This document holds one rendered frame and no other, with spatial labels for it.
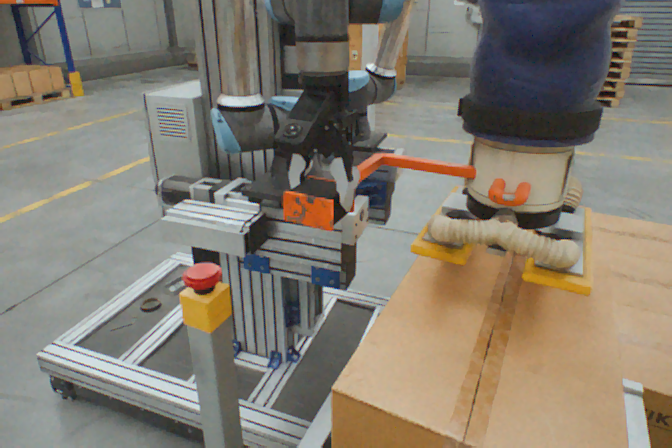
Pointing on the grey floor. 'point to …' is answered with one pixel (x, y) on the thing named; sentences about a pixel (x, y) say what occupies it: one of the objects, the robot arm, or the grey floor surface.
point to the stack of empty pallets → (621, 48)
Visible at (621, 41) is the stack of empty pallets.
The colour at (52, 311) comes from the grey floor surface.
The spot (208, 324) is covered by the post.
